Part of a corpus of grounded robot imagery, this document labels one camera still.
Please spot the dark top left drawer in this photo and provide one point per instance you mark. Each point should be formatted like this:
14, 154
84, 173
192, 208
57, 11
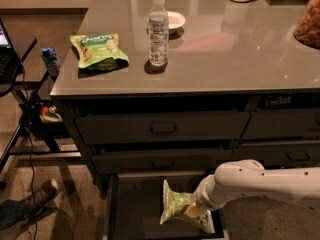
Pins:
161, 127

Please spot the colourful items on stand shelf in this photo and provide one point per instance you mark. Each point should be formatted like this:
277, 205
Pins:
49, 114

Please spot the dark middle right drawer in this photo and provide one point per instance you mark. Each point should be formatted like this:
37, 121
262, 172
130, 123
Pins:
281, 153

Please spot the black side stand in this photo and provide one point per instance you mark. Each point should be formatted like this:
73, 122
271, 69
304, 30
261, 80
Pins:
32, 136

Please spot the open bottom drawer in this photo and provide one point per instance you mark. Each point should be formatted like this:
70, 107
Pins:
151, 206

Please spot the dark middle left drawer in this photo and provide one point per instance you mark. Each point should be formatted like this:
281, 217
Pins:
159, 160

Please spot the person's leg and shoe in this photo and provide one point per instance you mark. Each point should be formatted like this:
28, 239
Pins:
14, 211

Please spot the blue capped bottle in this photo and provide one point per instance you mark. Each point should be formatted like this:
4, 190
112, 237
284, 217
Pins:
51, 61

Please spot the dark top right drawer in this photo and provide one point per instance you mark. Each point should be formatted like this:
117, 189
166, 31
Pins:
284, 123

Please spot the dark drawer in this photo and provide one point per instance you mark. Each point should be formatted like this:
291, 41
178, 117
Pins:
161, 127
159, 160
281, 153
284, 123

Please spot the green jalapeno kettle chip bag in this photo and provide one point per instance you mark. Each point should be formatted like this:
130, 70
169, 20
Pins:
175, 205

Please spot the cheetos bag in cabinet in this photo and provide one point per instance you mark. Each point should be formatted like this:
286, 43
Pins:
289, 101

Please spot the bright green snack bag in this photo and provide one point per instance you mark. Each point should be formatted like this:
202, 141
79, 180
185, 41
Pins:
99, 51

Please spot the clear plastic water bottle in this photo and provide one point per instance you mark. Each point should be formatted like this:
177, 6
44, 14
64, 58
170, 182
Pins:
158, 33

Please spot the black laptop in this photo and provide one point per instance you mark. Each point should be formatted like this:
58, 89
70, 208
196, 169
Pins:
8, 55

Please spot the small white bowl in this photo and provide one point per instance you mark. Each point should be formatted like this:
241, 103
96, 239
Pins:
176, 20

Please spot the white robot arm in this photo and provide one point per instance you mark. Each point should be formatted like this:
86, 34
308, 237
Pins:
248, 178

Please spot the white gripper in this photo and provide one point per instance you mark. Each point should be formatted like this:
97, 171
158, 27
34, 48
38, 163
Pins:
202, 194

